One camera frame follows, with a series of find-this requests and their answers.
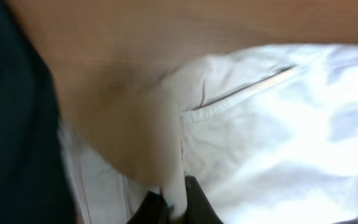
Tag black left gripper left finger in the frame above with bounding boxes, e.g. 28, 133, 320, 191
127, 192, 168, 224

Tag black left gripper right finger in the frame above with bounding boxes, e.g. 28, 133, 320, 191
185, 175, 223, 224

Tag beige cotton shorts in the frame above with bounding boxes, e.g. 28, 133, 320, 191
59, 45, 358, 223

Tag black t-shirt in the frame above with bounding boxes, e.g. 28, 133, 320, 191
0, 1, 76, 224

